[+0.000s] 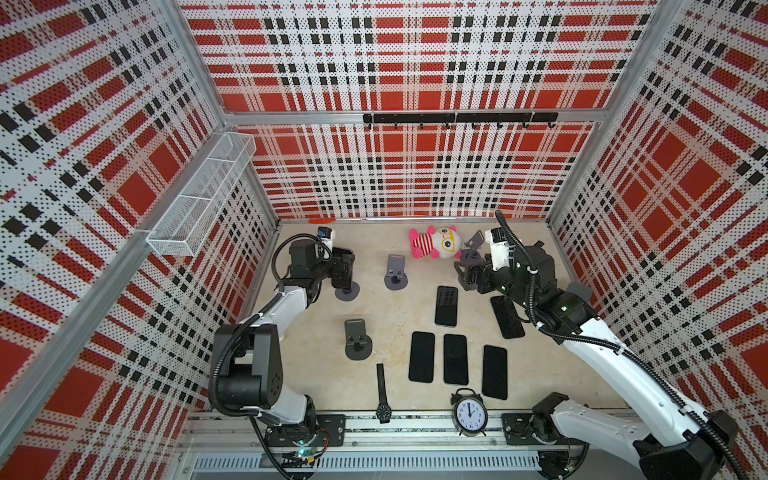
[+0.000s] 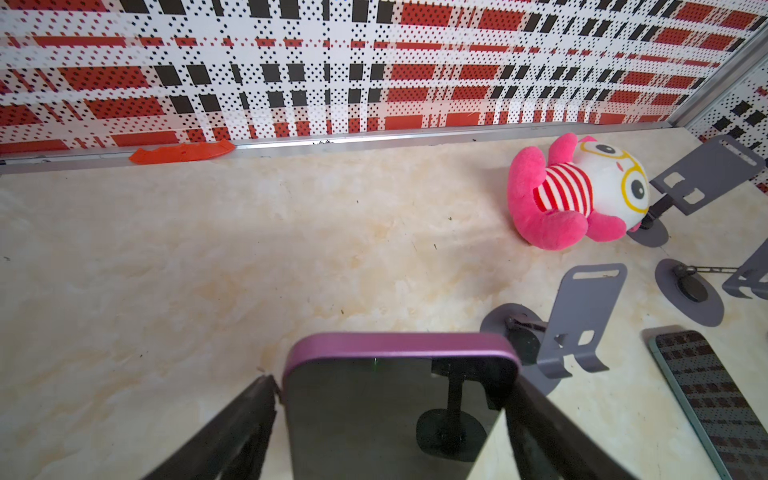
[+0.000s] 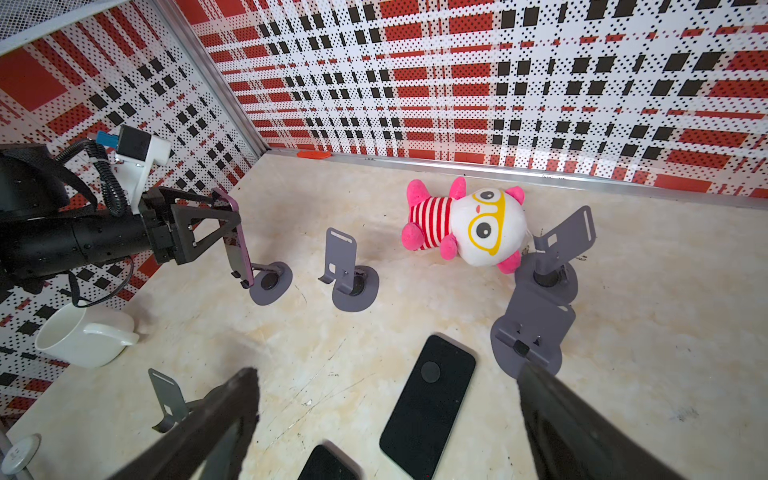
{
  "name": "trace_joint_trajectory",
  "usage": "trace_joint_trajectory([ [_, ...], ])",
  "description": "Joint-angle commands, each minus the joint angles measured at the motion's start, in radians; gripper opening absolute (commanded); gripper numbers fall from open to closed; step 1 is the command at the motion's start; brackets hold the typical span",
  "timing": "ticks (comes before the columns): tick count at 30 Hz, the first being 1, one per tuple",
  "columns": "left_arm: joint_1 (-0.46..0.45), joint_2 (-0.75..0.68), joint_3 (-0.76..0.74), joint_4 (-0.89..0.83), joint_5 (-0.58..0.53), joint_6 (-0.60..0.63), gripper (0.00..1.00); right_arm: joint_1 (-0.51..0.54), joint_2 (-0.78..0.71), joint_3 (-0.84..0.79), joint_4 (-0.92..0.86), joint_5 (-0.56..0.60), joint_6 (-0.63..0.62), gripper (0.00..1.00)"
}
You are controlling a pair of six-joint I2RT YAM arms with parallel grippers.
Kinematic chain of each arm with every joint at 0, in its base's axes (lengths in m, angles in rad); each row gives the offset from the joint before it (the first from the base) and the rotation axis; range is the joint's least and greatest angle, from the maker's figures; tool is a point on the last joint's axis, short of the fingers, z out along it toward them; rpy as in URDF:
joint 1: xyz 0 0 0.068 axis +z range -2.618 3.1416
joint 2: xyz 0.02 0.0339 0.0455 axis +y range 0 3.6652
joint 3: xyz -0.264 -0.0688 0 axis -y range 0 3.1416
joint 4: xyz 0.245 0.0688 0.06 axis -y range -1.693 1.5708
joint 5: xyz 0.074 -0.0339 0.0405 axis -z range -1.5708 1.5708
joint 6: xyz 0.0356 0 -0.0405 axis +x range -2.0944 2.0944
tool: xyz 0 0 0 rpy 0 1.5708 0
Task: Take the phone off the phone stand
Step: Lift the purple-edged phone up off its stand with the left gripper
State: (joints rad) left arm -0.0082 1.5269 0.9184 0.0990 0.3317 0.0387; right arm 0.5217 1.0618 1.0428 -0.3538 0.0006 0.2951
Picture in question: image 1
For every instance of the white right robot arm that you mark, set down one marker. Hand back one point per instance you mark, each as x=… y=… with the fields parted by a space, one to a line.
x=673 y=436

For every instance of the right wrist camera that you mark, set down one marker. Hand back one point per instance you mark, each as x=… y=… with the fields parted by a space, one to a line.
x=500 y=249

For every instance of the grey phone stand back left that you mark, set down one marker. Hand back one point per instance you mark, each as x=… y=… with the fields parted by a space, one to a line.
x=348 y=294

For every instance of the black phone purple case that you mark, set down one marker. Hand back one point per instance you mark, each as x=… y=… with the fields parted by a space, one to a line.
x=421 y=360

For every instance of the black wrist watch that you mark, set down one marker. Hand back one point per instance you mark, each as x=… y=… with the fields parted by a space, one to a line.
x=383 y=411

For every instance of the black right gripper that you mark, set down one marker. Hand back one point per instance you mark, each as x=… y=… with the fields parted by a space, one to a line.
x=484 y=271

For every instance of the black wall hook rail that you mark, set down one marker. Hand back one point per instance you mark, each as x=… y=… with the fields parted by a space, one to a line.
x=522 y=118

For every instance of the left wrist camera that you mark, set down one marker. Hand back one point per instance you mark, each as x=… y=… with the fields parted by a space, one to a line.
x=326 y=235

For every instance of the red marker pen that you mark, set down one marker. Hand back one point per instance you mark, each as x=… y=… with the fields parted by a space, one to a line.
x=321 y=221

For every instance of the grey phone stand front left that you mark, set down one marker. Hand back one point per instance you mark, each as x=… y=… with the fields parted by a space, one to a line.
x=359 y=345

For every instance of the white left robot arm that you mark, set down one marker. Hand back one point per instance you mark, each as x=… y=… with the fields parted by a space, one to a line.
x=247 y=378

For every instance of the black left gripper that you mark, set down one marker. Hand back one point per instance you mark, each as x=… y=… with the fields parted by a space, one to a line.
x=331 y=274

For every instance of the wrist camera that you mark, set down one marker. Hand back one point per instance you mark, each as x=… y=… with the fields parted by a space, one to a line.
x=326 y=235
x=500 y=249

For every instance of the pink striped plush toy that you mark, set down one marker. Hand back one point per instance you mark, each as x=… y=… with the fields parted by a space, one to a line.
x=442 y=242

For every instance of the grey phone stand centre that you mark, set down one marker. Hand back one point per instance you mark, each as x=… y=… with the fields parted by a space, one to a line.
x=471 y=257

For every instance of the grey phone stand middle back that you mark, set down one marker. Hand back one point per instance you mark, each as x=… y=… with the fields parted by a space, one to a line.
x=395 y=277

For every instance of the black alarm clock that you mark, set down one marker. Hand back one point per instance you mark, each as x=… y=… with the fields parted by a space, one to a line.
x=468 y=412

